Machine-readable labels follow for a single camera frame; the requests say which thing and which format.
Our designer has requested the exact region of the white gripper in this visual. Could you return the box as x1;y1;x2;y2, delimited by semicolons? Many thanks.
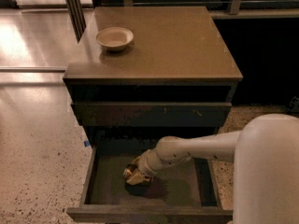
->
125;149;163;186

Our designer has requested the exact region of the crushed orange can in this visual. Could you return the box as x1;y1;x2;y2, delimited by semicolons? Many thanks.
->
123;164;140;183

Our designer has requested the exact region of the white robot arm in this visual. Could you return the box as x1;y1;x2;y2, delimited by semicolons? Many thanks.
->
124;114;299;224

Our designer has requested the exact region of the dark drawer cabinet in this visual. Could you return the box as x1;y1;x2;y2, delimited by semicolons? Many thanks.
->
64;7;242;147

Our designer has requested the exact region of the blue tape piece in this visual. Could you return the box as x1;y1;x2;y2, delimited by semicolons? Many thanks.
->
83;140;90;147

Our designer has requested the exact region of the beige round bowl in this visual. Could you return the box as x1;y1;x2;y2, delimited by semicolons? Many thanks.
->
95;27;134;51

